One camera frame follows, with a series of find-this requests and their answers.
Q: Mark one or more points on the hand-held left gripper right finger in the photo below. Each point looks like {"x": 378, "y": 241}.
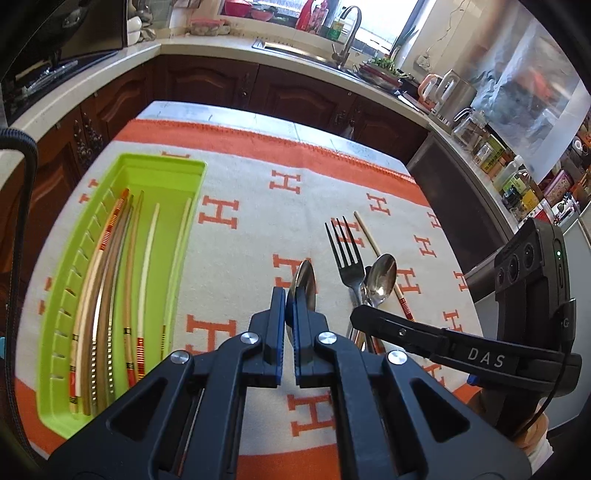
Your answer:
{"x": 298, "y": 355}

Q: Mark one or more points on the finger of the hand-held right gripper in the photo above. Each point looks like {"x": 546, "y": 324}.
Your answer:
{"x": 397, "y": 332}

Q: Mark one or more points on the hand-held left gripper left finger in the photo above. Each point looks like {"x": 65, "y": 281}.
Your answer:
{"x": 277, "y": 346}

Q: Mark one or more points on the large steel spoon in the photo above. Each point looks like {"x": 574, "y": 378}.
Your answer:
{"x": 383, "y": 277}

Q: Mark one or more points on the red striped chopstick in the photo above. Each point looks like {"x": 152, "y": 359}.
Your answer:
{"x": 147, "y": 258}
{"x": 111, "y": 221}
{"x": 376, "y": 251}

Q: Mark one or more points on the steel fork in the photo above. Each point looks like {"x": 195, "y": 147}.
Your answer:
{"x": 344, "y": 249}

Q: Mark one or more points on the wooden banded chopstick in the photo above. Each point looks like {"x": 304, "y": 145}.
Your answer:
{"x": 131, "y": 277}

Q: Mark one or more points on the steel chopstick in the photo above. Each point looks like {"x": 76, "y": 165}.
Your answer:
{"x": 100, "y": 341}
{"x": 111, "y": 360}

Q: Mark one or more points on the brown wooden chopstick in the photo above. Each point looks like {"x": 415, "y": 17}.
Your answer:
{"x": 108, "y": 286}

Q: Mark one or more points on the green plastic utensil tray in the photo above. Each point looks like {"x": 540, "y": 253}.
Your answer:
{"x": 157, "y": 180}

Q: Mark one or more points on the person's right forearm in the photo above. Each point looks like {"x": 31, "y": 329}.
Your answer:
{"x": 535, "y": 447}

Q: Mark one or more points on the dark sauce bottle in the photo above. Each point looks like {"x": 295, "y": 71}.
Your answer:
{"x": 512, "y": 196}

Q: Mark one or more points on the orange patterned blanket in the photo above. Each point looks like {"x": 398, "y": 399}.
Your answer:
{"x": 277, "y": 212}

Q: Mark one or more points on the colourful food packets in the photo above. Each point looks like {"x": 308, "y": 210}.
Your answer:
{"x": 561, "y": 184}

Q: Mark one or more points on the built-in appliance dark door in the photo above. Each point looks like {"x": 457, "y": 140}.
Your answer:
{"x": 461, "y": 194}

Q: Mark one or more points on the white plastic bottle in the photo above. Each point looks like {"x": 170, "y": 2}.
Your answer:
{"x": 508, "y": 173}

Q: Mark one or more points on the yellow green box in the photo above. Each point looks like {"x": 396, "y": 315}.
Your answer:
{"x": 491, "y": 150}

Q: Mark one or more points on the glass pitcher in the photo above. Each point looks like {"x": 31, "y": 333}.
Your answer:
{"x": 468, "y": 127}

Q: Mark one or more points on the small white hanging cloth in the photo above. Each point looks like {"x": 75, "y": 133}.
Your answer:
{"x": 348, "y": 131}

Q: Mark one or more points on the clear plastic bag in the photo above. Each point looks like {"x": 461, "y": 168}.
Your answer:
{"x": 531, "y": 92}

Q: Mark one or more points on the pink white electric kettle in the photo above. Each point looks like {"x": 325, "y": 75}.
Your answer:
{"x": 443, "y": 90}

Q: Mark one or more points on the dark wooden kitchen cabinets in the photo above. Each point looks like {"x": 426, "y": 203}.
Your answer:
{"x": 207, "y": 87}

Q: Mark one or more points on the steel kitchen sink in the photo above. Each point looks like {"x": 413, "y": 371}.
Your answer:
{"x": 295, "y": 48}

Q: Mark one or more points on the steel kitchen faucet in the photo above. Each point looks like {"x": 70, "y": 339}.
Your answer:
{"x": 348, "y": 32}

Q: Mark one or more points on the kitchen window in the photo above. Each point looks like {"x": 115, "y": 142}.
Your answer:
{"x": 388, "y": 23}

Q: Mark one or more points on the green dish soap bottle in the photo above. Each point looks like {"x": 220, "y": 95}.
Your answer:
{"x": 336, "y": 27}

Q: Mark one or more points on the pink patterned bottle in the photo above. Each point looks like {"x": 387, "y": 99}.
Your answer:
{"x": 322, "y": 18}

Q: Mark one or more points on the white kitchen countertop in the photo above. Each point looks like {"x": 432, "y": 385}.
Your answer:
{"x": 138, "y": 53}

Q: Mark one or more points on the clear container pink lid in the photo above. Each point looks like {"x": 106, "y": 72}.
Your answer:
{"x": 207, "y": 27}

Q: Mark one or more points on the pink bowl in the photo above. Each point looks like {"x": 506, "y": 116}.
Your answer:
{"x": 238, "y": 7}

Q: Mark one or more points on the stacked white bowls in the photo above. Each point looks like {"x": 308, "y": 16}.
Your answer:
{"x": 134, "y": 25}

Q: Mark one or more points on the black gas stove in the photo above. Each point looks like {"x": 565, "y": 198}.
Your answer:
{"x": 46, "y": 74}

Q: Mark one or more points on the white wall socket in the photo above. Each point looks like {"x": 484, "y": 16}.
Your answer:
{"x": 422, "y": 61}

